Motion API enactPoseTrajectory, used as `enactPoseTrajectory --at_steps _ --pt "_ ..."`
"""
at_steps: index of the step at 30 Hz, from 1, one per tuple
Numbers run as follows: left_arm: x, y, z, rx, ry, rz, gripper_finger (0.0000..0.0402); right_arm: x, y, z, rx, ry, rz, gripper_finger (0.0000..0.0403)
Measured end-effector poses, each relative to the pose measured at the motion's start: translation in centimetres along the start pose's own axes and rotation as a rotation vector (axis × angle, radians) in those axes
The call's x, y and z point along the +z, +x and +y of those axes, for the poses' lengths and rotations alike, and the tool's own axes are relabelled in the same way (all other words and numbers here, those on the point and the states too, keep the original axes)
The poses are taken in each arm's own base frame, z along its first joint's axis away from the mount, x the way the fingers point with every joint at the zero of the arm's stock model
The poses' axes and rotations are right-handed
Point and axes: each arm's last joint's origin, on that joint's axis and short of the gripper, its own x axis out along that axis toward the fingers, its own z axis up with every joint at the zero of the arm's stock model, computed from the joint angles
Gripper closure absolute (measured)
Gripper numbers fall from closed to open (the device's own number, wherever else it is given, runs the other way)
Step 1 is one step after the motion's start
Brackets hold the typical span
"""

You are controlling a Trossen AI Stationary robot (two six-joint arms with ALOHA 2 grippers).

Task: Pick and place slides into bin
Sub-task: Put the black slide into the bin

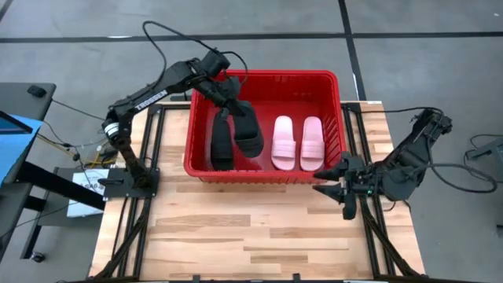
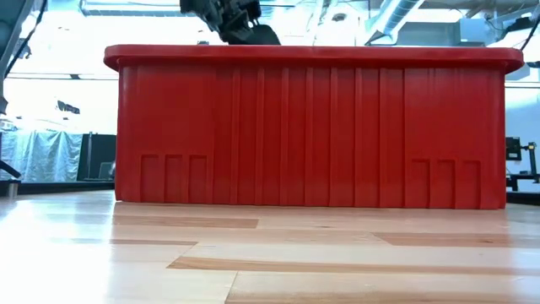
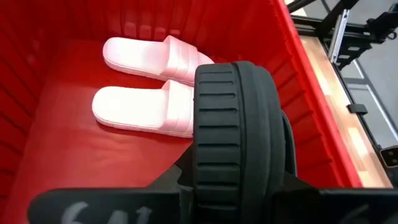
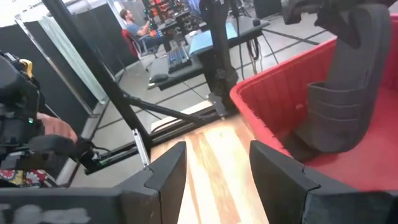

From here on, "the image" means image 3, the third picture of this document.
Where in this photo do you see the black slide sandal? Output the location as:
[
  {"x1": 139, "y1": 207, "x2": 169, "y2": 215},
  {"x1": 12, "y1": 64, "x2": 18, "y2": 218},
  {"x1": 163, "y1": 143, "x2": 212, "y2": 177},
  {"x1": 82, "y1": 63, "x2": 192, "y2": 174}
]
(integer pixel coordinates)
[{"x1": 192, "y1": 60, "x2": 299, "y2": 224}]

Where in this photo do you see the pink slide sandal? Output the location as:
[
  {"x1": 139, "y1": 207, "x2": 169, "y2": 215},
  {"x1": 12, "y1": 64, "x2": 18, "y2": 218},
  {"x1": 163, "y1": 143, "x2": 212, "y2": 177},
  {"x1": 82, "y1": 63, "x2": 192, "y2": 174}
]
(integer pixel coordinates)
[
  {"x1": 91, "y1": 80, "x2": 196, "y2": 139},
  {"x1": 101, "y1": 34, "x2": 215, "y2": 87}
]

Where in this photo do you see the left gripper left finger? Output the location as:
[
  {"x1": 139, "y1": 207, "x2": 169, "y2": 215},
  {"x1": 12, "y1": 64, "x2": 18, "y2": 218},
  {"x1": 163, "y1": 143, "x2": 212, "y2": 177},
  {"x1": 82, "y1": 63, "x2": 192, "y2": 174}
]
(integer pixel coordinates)
[{"x1": 145, "y1": 144, "x2": 196, "y2": 224}]

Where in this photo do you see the white frame bracket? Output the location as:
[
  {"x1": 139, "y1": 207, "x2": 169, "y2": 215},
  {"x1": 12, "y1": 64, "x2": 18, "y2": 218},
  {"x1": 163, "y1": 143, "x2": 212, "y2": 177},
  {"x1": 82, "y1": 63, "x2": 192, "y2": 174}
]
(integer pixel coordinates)
[{"x1": 328, "y1": 8, "x2": 351, "y2": 64}]

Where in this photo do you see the red plastic bin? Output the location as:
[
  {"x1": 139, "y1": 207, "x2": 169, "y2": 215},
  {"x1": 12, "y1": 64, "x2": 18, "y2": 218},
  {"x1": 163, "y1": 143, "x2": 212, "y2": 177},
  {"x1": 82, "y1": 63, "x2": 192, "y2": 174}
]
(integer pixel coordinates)
[{"x1": 0, "y1": 0, "x2": 364, "y2": 224}]

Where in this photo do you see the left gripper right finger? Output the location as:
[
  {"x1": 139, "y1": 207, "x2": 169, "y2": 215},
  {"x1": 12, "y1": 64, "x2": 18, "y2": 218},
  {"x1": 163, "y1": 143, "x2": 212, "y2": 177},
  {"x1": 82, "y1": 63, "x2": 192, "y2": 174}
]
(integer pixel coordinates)
[{"x1": 272, "y1": 172, "x2": 323, "y2": 224}]

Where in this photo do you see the black aluminium table frame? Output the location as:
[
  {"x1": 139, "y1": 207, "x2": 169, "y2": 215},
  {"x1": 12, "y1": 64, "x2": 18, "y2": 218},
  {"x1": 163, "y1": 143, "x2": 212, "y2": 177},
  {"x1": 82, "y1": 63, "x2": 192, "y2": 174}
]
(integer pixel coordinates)
[{"x1": 285, "y1": 0, "x2": 398, "y2": 170}]

